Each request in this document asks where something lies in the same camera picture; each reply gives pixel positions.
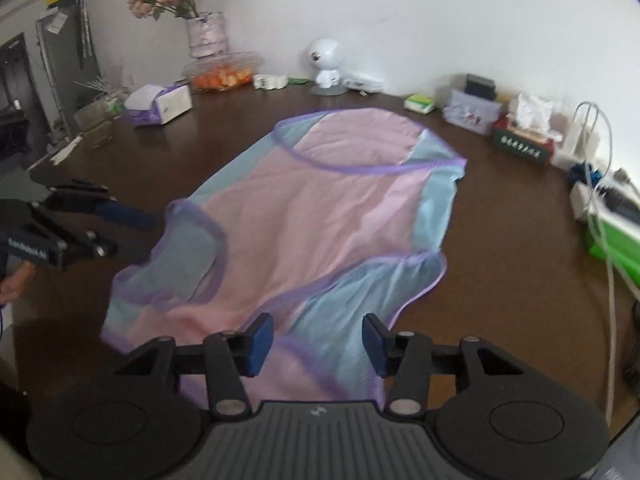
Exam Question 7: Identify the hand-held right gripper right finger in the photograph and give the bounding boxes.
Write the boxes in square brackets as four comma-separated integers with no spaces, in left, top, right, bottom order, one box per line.
[362,313,526,419]

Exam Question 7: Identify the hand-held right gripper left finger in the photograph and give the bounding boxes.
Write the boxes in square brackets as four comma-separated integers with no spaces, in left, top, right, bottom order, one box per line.
[113,312,276,419]

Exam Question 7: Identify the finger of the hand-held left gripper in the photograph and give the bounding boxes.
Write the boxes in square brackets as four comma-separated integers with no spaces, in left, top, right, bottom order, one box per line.
[31,208,120,261]
[44,178,157,234]

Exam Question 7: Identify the pink and blue garment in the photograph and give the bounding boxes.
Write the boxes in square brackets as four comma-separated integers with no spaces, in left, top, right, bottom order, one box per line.
[100,107,469,407]

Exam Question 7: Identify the person's left hand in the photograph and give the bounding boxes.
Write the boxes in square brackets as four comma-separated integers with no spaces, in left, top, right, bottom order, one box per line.
[0,262,37,307]

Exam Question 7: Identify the clear container with dried stems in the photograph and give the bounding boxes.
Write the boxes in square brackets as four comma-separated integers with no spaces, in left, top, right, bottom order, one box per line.
[73,65,128,132]

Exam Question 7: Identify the purple and white tissue box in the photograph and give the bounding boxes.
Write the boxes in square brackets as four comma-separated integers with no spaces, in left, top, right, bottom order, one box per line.
[123,83,194,127]

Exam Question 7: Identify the grey metal cabinet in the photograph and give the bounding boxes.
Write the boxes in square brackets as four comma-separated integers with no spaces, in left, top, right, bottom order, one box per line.
[35,0,102,123]

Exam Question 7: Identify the basket of orange fruit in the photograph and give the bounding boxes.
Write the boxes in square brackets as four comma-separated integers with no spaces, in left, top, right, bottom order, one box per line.
[182,51,264,94]

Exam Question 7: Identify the small white containers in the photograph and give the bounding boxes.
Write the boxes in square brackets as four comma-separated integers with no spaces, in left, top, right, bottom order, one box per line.
[251,73,289,92]

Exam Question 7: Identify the patterned glass vase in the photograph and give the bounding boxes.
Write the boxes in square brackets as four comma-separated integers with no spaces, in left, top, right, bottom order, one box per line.
[186,11,231,59]

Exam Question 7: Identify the small green and white box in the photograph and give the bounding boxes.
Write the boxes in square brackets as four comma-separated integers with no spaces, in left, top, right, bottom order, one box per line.
[403,93,436,114]

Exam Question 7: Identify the dark green tissue box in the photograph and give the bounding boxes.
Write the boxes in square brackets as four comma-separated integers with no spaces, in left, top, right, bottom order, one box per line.
[492,115,557,168]

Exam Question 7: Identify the pale patterned storage box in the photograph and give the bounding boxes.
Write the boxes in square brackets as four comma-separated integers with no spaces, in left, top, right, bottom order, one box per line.
[442,87,504,136]

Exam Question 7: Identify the white round-headed robot toy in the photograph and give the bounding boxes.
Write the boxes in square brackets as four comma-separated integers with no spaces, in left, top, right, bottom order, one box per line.
[306,37,348,96]

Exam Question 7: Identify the white power strip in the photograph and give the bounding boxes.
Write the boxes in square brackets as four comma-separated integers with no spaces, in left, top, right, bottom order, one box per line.
[570,179,640,223]

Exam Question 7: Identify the white flat device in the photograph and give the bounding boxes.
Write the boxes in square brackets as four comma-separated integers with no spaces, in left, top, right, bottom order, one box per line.
[344,72,387,94]

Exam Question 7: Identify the bright green box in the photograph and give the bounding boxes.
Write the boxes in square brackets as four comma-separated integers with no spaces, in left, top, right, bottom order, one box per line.
[586,210,640,273]

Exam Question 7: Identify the small black box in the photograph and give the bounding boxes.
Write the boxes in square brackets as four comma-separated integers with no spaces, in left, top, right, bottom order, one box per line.
[464,73,499,102]

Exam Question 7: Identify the white cable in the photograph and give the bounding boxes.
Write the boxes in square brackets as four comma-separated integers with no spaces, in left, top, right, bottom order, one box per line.
[574,101,640,426]

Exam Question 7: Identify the blue cable bundle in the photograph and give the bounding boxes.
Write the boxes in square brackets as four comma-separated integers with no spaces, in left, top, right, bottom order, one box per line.
[566,159,603,192]

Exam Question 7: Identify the white wall charger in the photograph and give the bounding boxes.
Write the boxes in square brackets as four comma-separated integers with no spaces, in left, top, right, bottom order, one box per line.
[551,101,602,172]

